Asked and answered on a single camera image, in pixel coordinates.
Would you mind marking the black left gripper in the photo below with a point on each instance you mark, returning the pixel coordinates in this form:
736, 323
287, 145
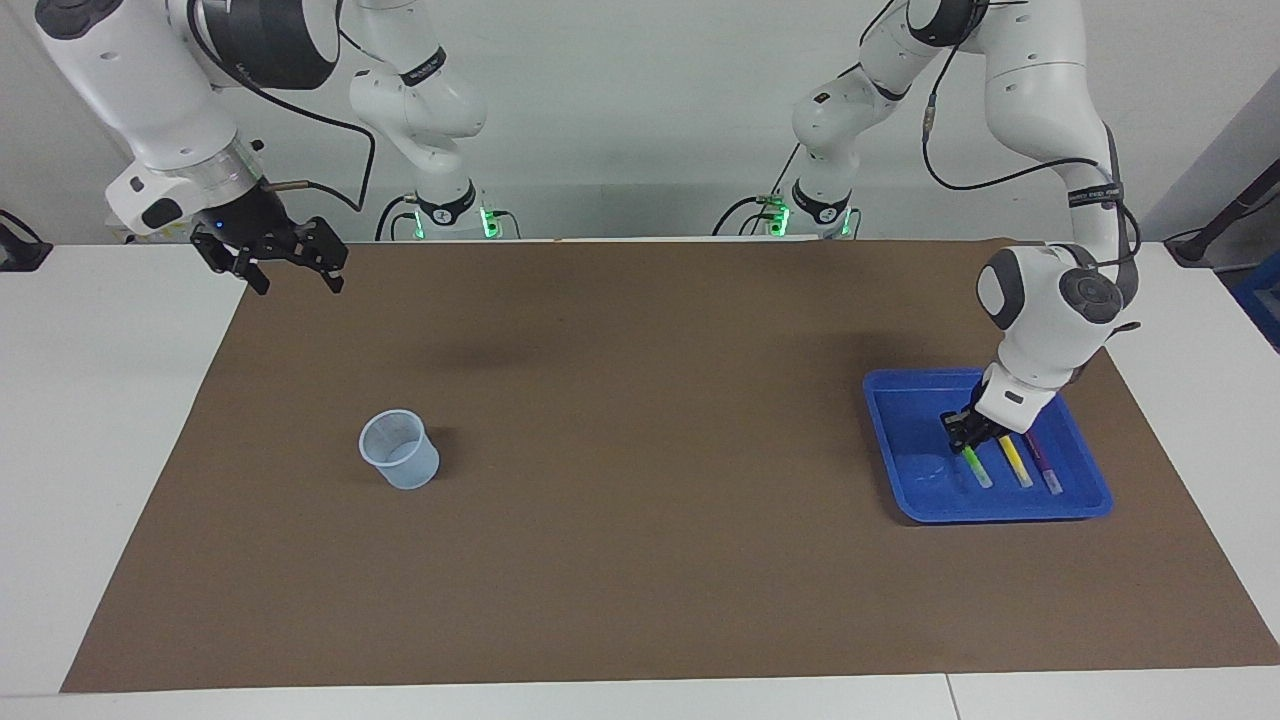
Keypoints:
980, 425

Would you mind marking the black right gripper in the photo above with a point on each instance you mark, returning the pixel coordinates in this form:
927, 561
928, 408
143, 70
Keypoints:
245, 230

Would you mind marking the green pen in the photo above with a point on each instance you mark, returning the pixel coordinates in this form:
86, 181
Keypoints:
977, 468

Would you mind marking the yellow pen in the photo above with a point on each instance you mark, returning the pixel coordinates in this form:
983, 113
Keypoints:
1017, 462

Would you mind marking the purple pen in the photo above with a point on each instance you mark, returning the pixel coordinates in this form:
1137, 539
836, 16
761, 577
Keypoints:
1045, 465

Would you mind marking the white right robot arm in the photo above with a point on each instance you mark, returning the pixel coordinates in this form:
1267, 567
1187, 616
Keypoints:
150, 90

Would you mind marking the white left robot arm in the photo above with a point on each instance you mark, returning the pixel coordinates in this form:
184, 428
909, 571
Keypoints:
1040, 330

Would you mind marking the blue plastic tray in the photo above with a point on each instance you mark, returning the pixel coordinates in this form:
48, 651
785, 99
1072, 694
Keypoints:
920, 430

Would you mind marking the translucent plastic measuring cup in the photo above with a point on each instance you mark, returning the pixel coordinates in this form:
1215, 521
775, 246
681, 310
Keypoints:
405, 465

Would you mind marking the black clamp base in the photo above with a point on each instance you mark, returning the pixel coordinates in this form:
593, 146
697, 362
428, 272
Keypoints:
20, 250

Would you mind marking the blue crate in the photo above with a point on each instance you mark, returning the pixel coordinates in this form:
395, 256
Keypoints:
1260, 300

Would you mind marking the brown table mat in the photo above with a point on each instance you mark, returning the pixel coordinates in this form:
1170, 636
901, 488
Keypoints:
650, 550

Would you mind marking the white wall socket box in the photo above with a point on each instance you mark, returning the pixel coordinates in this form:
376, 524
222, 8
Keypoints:
125, 232

